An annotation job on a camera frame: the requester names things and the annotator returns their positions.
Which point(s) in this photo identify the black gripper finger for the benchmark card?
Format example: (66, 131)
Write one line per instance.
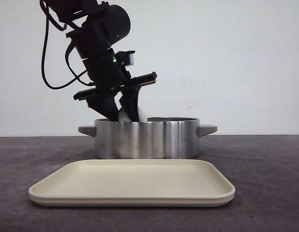
(105, 106)
(129, 104)

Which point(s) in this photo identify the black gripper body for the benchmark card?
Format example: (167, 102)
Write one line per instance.
(110, 77)

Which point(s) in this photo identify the stainless steel steamer pot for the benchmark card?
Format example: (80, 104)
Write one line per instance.
(156, 138)

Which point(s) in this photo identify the cream rectangular tray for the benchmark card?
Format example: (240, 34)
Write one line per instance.
(136, 182)

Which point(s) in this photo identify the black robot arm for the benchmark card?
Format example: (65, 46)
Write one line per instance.
(95, 28)

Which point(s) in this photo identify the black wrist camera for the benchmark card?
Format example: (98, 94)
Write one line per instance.
(125, 58)

